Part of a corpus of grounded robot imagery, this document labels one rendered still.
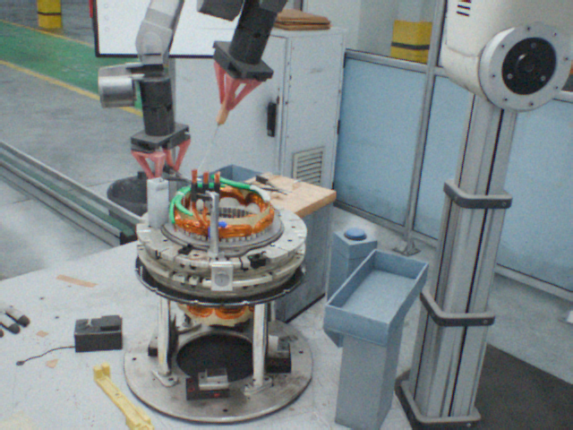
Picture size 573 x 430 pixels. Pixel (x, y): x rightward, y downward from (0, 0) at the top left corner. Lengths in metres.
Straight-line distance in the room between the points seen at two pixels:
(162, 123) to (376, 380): 0.60
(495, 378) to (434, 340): 1.48
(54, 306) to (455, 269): 0.92
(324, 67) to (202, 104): 0.79
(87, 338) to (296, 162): 2.37
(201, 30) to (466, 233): 1.25
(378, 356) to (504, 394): 1.67
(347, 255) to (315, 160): 2.40
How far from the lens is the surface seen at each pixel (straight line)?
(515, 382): 2.88
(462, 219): 1.29
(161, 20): 1.22
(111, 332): 1.42
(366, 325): 1.04
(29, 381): 1.40
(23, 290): 1.71
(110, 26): 2.19
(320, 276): 1.60
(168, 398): 1.27
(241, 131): 3.71
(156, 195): 1.19
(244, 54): 1.08
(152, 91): 1.19
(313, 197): 1.49
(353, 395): 1.21
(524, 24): 1.17
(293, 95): 3.49
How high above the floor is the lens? 1.59
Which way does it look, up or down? 22 degrees down
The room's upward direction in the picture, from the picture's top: 4 degrees clockwise
